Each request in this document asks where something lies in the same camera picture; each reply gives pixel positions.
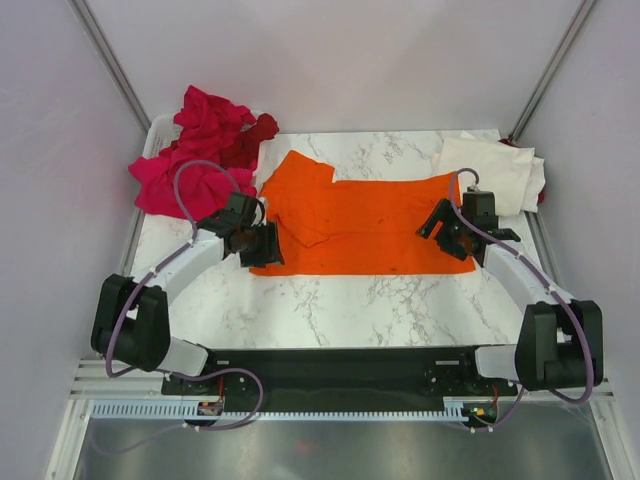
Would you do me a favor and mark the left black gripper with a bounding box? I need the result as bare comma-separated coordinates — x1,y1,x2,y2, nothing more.
239,221,284,269

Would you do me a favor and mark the orange t shirt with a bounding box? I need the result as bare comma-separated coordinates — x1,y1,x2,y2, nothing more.
251,151,475,277

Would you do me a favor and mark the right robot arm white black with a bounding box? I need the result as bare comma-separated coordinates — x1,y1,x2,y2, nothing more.
418,190,604,394

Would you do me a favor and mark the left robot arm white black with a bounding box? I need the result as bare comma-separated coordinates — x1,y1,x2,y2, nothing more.
90,193,284,393

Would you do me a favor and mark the folded cream t shirt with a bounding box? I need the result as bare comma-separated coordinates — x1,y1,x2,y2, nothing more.
433,136,536,217

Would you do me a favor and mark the folded white t shirt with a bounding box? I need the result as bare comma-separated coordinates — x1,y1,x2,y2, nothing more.
521,157,546,213

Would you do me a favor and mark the dark red t shirt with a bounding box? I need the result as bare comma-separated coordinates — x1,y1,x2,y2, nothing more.
220,113,279,171

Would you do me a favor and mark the pink red t shirt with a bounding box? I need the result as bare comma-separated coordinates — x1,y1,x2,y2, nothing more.
128,85,257,220

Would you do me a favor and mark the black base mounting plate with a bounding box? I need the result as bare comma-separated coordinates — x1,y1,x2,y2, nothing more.
162,347,517,412

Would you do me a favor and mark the white laundry basket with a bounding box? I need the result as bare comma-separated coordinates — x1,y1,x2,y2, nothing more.
144,105,271,176

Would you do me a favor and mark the aluminium cross extrusion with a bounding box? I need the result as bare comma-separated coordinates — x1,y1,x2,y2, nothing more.
70,359,163,400

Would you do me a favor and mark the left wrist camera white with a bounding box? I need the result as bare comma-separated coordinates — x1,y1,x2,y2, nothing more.
254,197,268,225

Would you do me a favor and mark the left aluminium side rail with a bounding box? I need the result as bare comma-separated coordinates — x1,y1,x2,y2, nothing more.
97,209,146,358

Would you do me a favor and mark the white slotted cable duct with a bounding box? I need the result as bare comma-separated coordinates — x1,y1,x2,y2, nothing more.
90,398,496,422

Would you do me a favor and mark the right aluminium frame post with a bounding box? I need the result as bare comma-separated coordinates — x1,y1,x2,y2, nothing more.
506,0,600,144

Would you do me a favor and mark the aluminium frame post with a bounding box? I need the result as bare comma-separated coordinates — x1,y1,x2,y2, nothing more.
69,0,151,132
506,0,600,144

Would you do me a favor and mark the left aluminium frame post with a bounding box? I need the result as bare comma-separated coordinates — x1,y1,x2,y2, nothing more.
69,0,151,132

